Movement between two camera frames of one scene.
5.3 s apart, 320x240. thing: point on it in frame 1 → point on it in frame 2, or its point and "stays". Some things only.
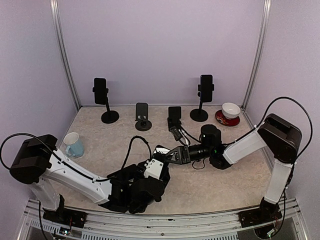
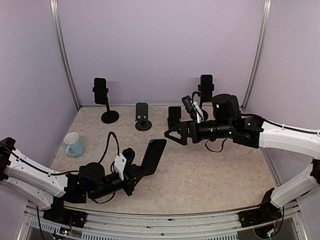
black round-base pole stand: (200, 115) stays
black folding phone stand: (174, 115) stays
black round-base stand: (110, 116) stays
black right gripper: (184, 153) → (184, 126)
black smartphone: (100, 87) stays
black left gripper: (140, 169) → (131, 172)
